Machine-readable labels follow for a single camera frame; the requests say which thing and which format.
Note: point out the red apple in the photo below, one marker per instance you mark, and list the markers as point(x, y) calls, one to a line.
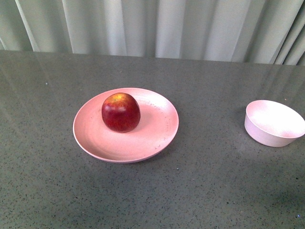
point(121, 112)

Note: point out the pink plate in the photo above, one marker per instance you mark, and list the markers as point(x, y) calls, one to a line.
point(156, 130)

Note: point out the white pleated curtain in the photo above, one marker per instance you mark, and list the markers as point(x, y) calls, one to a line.
point(259, 31)

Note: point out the pale pink bowl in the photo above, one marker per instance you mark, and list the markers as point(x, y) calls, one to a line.
point(273, 124)

